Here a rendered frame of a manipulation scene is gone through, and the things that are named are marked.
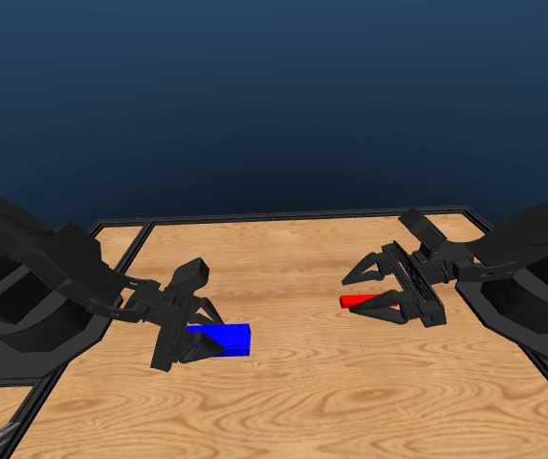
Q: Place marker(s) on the black table frame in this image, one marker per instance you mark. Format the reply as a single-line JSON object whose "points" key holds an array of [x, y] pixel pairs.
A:
{"points": [[130, 248]]}

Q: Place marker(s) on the thin red peg bar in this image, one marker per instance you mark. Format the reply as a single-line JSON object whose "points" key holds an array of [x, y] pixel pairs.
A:
{"points": [[357, 301]]}

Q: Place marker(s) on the blue hollow socket block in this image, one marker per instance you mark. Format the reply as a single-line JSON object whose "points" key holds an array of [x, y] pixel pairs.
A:
{"points": [[230, 337]]}

